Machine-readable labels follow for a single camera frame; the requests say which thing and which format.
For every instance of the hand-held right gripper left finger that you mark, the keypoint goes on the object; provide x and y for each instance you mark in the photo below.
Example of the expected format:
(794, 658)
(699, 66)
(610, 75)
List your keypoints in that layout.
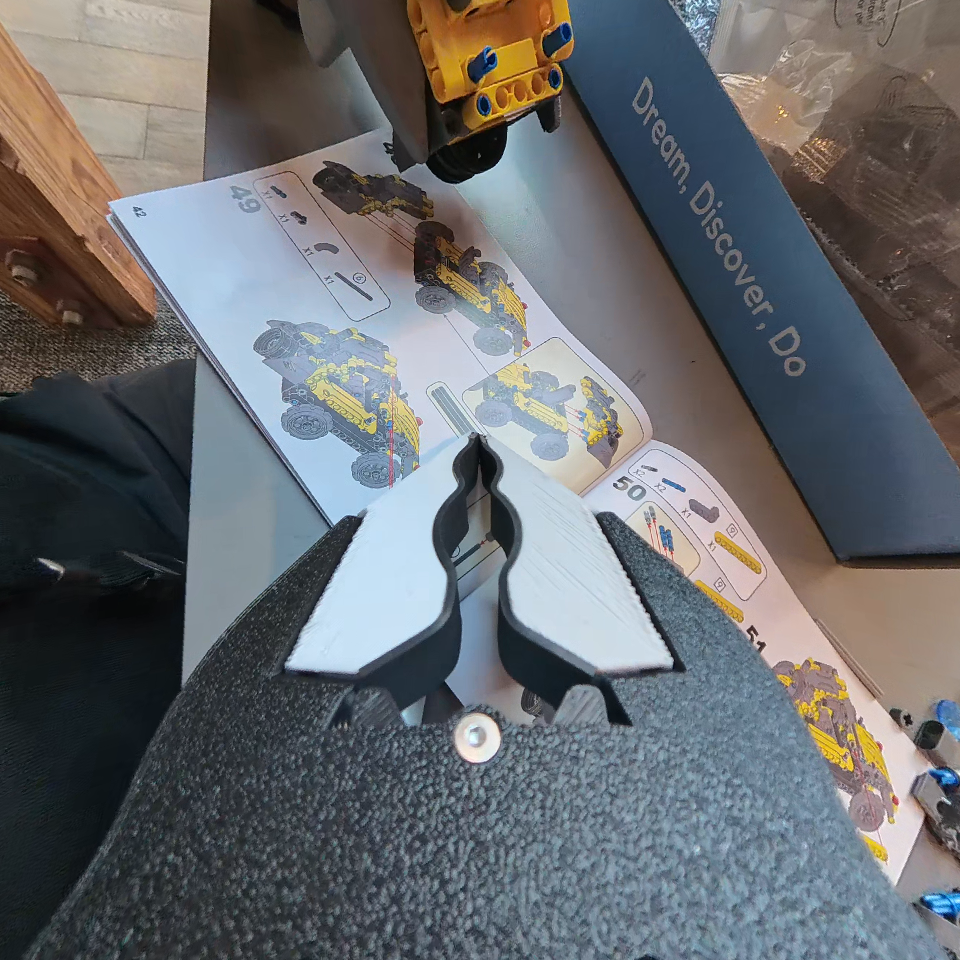
(375, 592)

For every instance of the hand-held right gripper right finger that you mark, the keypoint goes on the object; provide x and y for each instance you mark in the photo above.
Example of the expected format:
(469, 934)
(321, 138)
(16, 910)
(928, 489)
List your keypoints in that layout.
(585, 592)

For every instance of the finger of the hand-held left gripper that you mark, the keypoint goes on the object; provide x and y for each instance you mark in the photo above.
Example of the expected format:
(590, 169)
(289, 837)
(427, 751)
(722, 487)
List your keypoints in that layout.
(375, 45)

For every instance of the yellow toy brick vehicle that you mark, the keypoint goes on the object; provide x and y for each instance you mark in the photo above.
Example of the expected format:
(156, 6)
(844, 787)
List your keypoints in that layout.
(495, 67)

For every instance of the grey desk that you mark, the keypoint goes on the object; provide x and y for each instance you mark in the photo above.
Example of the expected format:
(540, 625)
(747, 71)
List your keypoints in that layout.
(885, 600)

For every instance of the toy vehicle instruction booklet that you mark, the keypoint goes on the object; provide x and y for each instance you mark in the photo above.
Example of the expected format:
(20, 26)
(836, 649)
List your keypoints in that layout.
(300, 255)

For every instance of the person's dark clothing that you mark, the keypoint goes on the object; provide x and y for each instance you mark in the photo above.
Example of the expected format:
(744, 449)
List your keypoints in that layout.
(82, 600)

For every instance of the small black brick connector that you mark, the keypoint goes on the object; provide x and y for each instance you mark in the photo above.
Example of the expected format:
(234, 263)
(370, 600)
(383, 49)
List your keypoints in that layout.
(901, 718)

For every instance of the wooden furniture leg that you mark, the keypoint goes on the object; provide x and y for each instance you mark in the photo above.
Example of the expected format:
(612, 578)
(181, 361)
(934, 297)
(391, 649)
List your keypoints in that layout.
(60, 195)

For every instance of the dark grey brick piece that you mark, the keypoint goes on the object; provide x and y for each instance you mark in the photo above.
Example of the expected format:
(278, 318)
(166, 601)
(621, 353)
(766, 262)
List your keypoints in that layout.
(932, 739)

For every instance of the blue brick pin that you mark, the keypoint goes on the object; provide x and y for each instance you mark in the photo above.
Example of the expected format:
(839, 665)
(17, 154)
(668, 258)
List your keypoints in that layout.
(939, 904)
(947, 711)

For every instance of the blue cardboard box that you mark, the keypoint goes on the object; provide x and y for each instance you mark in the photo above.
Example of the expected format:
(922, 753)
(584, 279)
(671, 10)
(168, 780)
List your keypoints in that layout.
(750, 247)

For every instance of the grey and blue brick piece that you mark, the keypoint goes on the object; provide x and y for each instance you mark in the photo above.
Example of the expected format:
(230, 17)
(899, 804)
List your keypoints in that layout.
(937, 802)

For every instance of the clear plastic bag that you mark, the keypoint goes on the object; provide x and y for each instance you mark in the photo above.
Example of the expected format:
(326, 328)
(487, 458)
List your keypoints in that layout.
(862, 150)

